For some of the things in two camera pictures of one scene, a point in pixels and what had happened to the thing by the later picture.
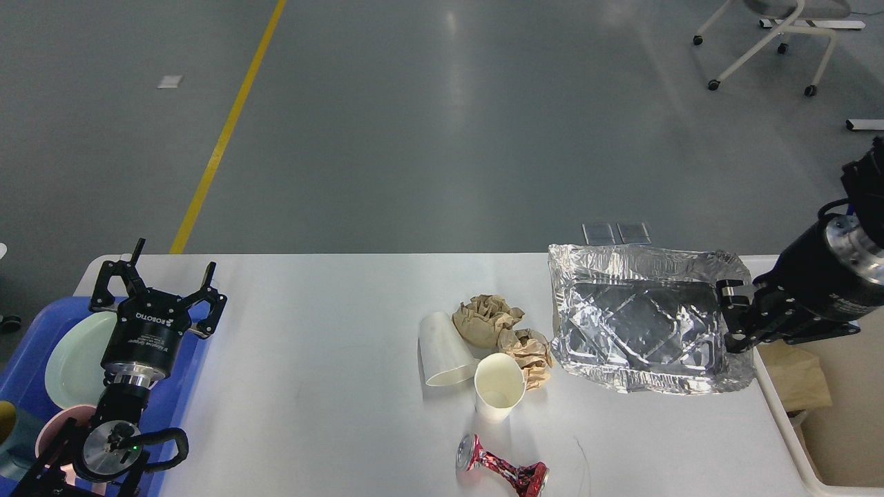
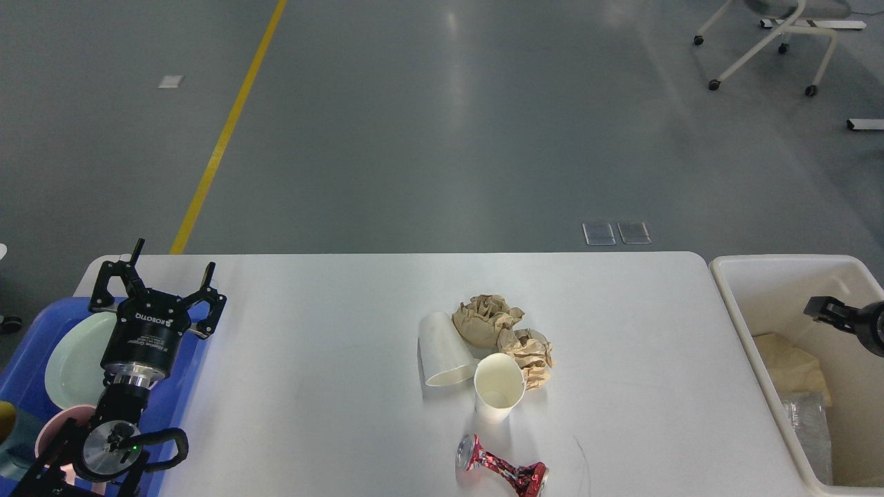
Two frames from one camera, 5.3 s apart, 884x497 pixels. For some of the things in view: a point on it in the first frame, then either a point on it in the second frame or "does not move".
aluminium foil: (646, 319) → (809, 414)
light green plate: (74, 371) does not move
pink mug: (59, 439) does not move
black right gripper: (831, 273) → (870, 328)
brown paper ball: (485, 317) does not move
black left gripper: (143, 344) does not move
